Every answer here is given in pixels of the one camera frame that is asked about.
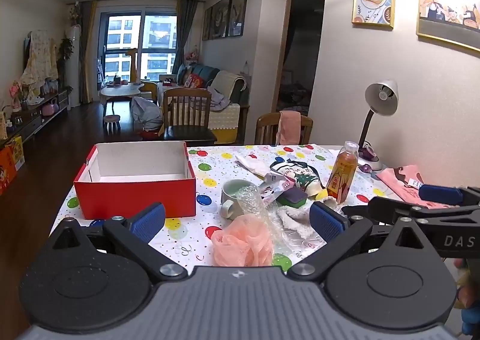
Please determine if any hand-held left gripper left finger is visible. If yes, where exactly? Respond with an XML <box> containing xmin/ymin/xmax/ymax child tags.
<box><xmin>49</xmin><ymin>201</ymin><xmax>188</xmax><ymax>282</ymax></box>

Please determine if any green sofa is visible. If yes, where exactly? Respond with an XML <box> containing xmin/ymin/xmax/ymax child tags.
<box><xmin>157</xmin><ymin>64</ymin><xmax>251</xmax><ymax>143</ymax></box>

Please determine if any yellow child chair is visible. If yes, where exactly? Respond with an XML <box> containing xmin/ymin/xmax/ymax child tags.
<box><xmin>139</xmin><ymin>81</ymin><xmax>158</xmax><ymax>103</ymax></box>

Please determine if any pink mesh bath sponge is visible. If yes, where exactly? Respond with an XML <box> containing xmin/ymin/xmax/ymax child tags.
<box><xmin>211</xmin><ymin>213</ymin><xmax>274</xmax><ymax>267</ymax></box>

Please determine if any brown wooden chair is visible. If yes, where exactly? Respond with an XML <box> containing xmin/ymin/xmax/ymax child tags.
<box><xmin>255</xmin><ymin>111</ymin><xmax>314</xmax><ymax>146</ymax></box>

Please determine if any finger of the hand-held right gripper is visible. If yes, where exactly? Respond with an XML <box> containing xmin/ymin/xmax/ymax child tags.
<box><xmin>418</xmin><ymin>183</ymin><xmax>480</xmax><ymax>207</ymax></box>
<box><xmin>341</xmin><ymin>198</ymin><xmax>480</xmax><ymax>227</ymax></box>

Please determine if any grey and yellow curtain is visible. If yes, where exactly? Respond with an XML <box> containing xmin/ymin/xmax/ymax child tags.
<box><xmin>77</xmin><ymin>1</ymin><xmax>100</xmax><ymax>103</ymax></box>

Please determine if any pink flower bouquet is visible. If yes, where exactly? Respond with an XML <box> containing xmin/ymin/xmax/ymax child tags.
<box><xmin>9</xmin><ymin>81</ymin><xmax>24</xmax><ymax>108</ymax></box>

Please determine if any cream sofa blanket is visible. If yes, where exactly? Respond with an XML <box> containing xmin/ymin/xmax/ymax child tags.
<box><xmin>210</xmin><ymin>71</ymin><xmax>246</xmax><ymax>101</ymax></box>

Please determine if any orange drink bottle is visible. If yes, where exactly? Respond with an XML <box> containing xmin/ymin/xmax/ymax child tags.
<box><xmin>325</xmin><ymin>141</ymin><xmax>360</xmax><ymax>205</ymax></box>

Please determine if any white tower air conditioner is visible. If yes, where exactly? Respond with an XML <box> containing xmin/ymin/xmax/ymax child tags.
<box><xmin>67</xmin><ymin>24</ymin><xmax>84</xmax><ymax>108</ymax></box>

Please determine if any white fuzzy towel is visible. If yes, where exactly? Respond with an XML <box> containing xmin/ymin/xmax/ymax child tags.
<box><xmin>277</xmin><ymin>202</ymin><xmax>340</xmax><ymax>232</ymax></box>

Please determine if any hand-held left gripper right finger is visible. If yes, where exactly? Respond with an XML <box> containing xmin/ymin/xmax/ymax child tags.
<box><xmin>287</xmin><ymin>201</ymin><xmax>445</xmax><ymax>282</ymax></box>

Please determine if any lilac clothing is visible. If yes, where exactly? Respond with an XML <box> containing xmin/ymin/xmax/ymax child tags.
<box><xmin>208</xmin><ymin>87</ymin><xmax>231</xmax><ymax>112</ymax></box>

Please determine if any pale green mug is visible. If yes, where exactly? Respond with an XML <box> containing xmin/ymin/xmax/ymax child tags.
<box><xmin>220</xmin><ymin>179</ymin><xmax>260</xmax><ymax>221</ymax></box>

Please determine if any floral cloth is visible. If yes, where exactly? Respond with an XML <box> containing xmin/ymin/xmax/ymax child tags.
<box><xmin>20</xmin><ymin>30</ymin><xmax>59</xmax><ymax>95</ymax></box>

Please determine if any red cardboard box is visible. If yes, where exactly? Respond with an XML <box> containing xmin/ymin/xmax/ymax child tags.
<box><xmin>73</xmin><ymin>141</ymin><xmax>197</xmax><ymax>221</ymax></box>

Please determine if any white green printed cloth bag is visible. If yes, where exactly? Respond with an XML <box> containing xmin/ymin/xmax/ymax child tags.
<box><xmin>269</xmin><ymin>157</ymin><xmax>324</xmax><ymax>196</ymax></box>

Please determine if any green potted plant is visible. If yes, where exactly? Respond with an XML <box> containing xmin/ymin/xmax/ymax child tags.
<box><xmin>58</xmin><ymin>37</ymin><xmax>74</xmax><ymax>62</ymax></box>

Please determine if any pink printed cloth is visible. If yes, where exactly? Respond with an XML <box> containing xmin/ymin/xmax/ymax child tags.
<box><xmin>375</xmin><ymin>165</ymin><xmax>456</xmax><ymax>209</ymax></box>

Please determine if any balcony window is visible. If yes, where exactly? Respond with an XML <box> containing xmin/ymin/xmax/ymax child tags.
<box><xmin>99</xmin><ymin>12</ymin><xmax>179</xmax><ymax>83</ymax></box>

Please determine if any orange gift box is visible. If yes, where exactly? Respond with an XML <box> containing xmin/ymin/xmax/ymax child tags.
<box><xmin>0</xmin><ymin>145</ymin><xmax>19</xmax><ymax>196</ymax></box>

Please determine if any low coffee table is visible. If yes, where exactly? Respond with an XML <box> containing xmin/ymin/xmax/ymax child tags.
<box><xmin>99</xmin><ymin>83</ymin><xmax>145</xmax><ymax>107</ymax></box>

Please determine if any printed plastic packet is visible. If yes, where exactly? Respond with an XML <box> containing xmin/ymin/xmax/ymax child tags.
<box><xmin>258</xmin><ymin>172</ymin><xmax>297</xmax><ymax>207</ymax></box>

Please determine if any colourful patterned clothing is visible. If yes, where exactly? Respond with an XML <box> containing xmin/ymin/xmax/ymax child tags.
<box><xmin>453</xmin><ymin>258</ymin><xmax>480</xmax><ymax>334</ymax></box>

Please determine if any dark tv stand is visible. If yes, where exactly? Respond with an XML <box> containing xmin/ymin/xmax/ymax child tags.
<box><xmin>0</xmin><ymin>90</ymin><xmax>73</xmax><ymax>148</ymax></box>

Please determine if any white desk lamp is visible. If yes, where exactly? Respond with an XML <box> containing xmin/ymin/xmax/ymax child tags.
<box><xmin>356</xmin><ymin>79</ymin><xmax>399</xmax><ymax>171</ymax></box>

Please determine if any wooden chair with black seat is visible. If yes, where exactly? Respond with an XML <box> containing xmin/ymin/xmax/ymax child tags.
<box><xmin>162</xmin><ymin>87</ymin><xmax>218</xmax><ymax>146</ymax></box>

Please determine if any dark framed picture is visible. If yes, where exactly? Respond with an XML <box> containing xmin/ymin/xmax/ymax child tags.
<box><xmin>229</xmin><ymin>0</ymin><xmax>249</xmax><ymax>37</ymax></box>
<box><xmin>212</xmin><ymin>0</ymin><xmax>232</xmax><ymax>39</ymax></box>
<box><xmin>202</xmin><ymin>6</ymin><xmax>214</xmax><ymax>41</ymax></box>

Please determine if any pink towel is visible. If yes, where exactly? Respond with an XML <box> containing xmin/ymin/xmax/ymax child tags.
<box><xmin>277</xmin><ymin>111</ymin><xmax>301</xmax><ymax>146</ymax></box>

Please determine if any small round stool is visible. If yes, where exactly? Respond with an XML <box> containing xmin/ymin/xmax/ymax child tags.
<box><xmin>103</xmin><ymin>114</ymin><xmax>121</xmax><ymax>134</ymax></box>

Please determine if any giraffe toy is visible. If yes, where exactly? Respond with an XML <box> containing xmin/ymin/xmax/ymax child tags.
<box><xmin>125</xmin><ymin>48</ymin><xmax>145</xmax><ymax>84</ymax></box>

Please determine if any yellow box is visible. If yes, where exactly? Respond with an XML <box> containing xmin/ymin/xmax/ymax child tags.
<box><xmin>5</xmin><ymin>136</ymin><xmax>26</xmax><ymax>172</ymax></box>

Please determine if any grey cloth bundle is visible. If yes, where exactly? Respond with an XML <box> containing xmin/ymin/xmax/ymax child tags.
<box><xmin>130</xmin><ymin>96</ymin><xmax>164</xmax><ymax>131</ymax></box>

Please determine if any clear bubble wrap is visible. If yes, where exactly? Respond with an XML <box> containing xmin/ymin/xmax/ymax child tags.
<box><xmin>234</xmin><ymin>184</ymin><xmax>314</xmax><ymax>256</ymax></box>

